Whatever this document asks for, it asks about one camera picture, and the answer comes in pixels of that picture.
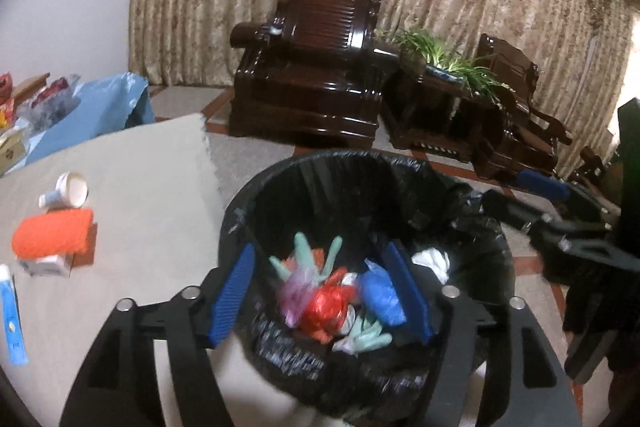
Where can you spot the dark wooden armchair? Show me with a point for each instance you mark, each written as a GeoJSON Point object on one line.
{"type": "Point", "coordinates": [515, 122]}
{"type": "Point", "coordinates": [310, 72]}

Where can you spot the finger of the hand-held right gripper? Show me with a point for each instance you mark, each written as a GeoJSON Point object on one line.
{"type": "Point", "coordinates": [510, 209]}
{"type": "Point", "coordinates": [542, 184]}

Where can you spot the small white box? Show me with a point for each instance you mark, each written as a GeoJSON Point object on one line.
{"type": "Point", "coordinates": [47, 264]}

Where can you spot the blue tablecloth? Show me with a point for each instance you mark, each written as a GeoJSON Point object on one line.
{"type": "Point", "coordinates": [105, 107]}

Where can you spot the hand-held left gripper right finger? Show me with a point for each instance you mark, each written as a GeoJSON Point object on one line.
{"type": "Point", "coordinates": [407, 292]}

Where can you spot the orange sponge cloth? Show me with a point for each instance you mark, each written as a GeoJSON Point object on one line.
{"type": "Point", "coordinates": [52, 234]}

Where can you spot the green rubber glove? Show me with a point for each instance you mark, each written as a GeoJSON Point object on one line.
{"type": "Point", "coordinates": [370, 338]}
{"type": "Point", "coordinates": [305, 252]}

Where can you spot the trash bin with black bag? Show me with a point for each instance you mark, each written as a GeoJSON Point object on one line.
{"type": "Point", "coordinates": [360, 372]}

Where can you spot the dark wooden side table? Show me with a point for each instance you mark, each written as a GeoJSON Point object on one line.
{"type": "Point", "coordinates": [430, 117]}

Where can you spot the white tissue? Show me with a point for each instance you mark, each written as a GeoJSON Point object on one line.
{"type": "Point", "coordinates": [432, 263]}

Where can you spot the red plastic bag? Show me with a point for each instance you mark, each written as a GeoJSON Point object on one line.
{"type": "Point", "coordinates": [327, 304]}

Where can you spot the wooden tissue box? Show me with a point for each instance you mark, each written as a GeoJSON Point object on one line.
{"type": "Point", "coordinates": [11, 153]}

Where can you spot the blue toothpaste tube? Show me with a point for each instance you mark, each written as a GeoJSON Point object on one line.
{"type": "Point", "coordinates": [12, 317]}

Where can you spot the white paper cup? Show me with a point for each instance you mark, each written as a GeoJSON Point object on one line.
{"type": "Point", "coordinates": [72, 189]}

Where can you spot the green potted plant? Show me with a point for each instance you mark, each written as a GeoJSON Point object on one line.
{"type": "Point", "coordinates": [440, 52]}

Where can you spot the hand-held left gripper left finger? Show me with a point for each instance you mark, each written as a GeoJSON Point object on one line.
{"type": "Point", "coordinates": [232, 297]}

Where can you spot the pink plastic bag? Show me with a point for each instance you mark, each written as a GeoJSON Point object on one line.
{"type": "Point", "coordinates": [295, 294]}

